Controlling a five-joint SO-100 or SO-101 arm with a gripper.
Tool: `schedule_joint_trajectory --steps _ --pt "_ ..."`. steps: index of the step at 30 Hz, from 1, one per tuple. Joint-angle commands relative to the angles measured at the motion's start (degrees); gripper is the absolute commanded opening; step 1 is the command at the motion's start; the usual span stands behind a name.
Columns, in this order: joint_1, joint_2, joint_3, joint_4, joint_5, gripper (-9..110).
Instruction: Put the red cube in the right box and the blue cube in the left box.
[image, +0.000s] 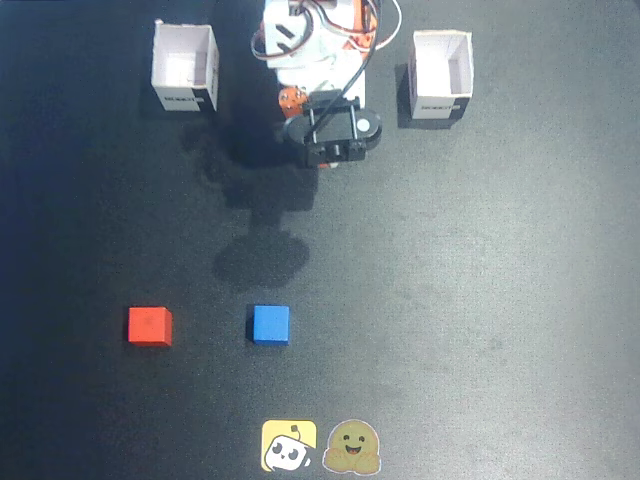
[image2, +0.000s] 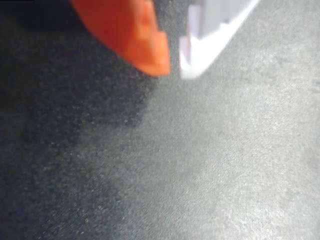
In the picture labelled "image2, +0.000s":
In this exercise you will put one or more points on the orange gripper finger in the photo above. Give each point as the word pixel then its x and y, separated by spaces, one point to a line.
pixel 135 35

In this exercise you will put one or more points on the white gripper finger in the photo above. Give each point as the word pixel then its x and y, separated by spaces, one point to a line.
pixel 207 30

